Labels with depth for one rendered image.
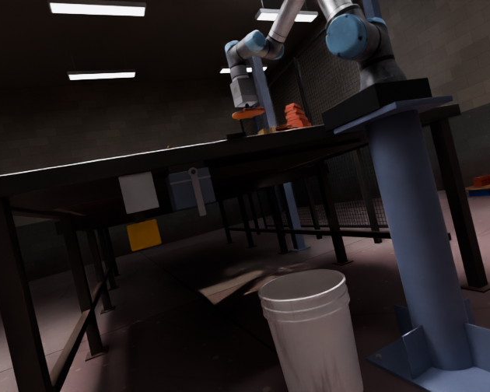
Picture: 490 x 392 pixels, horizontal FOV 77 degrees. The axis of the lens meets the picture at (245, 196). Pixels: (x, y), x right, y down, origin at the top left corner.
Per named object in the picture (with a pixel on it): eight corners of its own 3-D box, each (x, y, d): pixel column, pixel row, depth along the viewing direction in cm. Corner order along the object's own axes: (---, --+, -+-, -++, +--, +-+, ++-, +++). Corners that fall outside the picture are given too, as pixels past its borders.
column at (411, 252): (546, 356, 96) (480, 86, 96) (476, 418, 80) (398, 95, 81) (430, 323, 130) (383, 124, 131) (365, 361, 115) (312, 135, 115)
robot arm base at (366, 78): (417, 79, 102) (409, 51, 103) (388, 82, 96) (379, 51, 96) (379, 98, 116) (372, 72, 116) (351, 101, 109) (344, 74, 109)
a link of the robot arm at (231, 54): (232, 37, 128) (220, 47, 135) (238, 62, 128) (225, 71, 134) (245, 40, 134) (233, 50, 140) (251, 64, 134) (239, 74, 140)
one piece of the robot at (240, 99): (240, 79, 142) (249, 113, 142) (224, 79, 137) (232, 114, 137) (252, 69, 134) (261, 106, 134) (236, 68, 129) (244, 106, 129)
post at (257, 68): (310, 247, 337) (260, 36, 339) (297, 251, 331) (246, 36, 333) (302, 246, 353) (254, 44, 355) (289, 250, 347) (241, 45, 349)
